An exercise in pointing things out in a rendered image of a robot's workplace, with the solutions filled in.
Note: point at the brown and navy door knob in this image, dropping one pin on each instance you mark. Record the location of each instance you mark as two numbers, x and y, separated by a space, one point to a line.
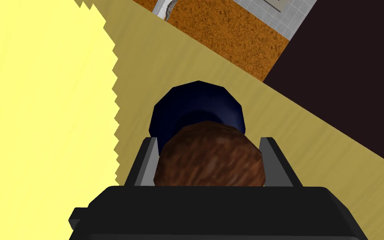
208 156

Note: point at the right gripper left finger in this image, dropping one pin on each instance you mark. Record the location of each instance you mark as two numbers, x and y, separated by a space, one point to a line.
142 166

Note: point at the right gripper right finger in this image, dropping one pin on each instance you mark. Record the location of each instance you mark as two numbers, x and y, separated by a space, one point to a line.
277 166

